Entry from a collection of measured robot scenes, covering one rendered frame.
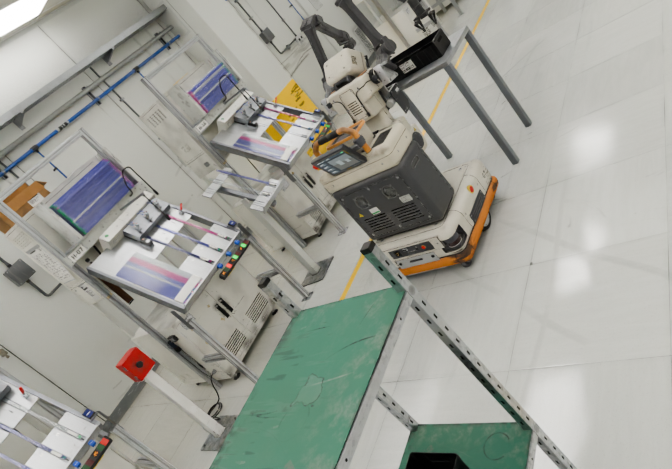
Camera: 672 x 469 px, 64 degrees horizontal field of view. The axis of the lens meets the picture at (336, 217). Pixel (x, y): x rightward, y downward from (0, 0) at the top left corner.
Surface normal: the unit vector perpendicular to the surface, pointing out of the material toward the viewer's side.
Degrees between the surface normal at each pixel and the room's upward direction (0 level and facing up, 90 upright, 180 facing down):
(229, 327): 90
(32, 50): 90
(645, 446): 0
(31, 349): 90
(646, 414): 0
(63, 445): 47
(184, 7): 90
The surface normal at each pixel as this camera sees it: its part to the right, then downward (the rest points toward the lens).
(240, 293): 0.67, -0.28
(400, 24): -0.38, 0.66
